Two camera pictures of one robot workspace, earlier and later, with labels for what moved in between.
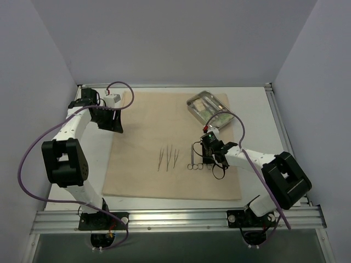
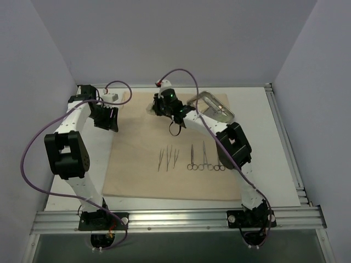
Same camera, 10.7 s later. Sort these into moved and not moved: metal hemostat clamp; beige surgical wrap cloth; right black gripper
Moved: right black gripper
Not moved: beige surgical wrap cloth; metal hemostat clamp
